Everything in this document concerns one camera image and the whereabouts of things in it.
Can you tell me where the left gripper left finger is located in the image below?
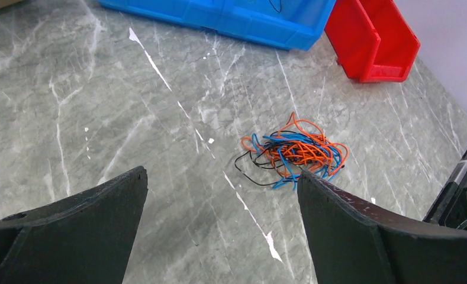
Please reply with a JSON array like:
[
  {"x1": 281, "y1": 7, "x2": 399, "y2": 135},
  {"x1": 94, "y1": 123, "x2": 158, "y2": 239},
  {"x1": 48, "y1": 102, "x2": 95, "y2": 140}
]
[{"x1": 0, "y1": 166, "x2": 148, "y2": 283}]

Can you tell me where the black wire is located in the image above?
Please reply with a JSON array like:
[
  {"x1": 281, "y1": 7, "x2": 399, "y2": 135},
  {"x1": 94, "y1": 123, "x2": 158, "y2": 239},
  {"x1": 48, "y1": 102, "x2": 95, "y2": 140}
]
[{"x1": 234, "y1": 133, "x2": 346, "y2": 187}]

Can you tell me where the blue double plastic bin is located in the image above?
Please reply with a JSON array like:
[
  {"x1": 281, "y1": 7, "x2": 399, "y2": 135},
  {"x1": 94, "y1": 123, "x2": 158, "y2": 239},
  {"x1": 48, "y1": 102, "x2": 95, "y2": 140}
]
[{"x1": 100, "y1": 0, "x2": 335, "y2": 51}]

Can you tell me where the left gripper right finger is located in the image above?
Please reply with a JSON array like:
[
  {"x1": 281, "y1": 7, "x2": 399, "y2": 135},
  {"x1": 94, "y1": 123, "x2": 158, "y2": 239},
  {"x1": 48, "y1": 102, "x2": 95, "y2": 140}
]
[{"x1": 297, "y1": 170, "x2": 467, "y2": 283}]

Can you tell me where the blue wire bundle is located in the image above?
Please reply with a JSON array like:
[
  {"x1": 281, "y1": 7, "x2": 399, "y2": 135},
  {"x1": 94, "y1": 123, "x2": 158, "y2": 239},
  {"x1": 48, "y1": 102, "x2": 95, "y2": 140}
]
[{"x1": 250, "y1": 131, "x2": 344, "y2": 192}]

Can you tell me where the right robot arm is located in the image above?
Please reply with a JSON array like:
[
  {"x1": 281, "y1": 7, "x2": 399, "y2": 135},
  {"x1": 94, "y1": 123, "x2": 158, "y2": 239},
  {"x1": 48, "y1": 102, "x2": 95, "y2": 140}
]
[{"x1": 423, "y1": 150, "x2": 467, "y2": 231}]

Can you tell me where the red plastic bin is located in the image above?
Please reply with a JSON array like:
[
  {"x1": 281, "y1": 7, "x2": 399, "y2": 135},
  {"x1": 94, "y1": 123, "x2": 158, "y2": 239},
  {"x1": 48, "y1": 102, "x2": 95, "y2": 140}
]
[{"x1": 324, "y1": 0, "x2": 420, "y2": 83}]

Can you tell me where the orange wire bundle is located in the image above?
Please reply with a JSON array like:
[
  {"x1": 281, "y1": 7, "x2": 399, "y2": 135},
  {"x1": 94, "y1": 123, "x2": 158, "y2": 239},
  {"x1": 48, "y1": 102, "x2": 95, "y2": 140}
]
[{"x1": 241, "y1": 112, "x2": 349, "y2": 177}]

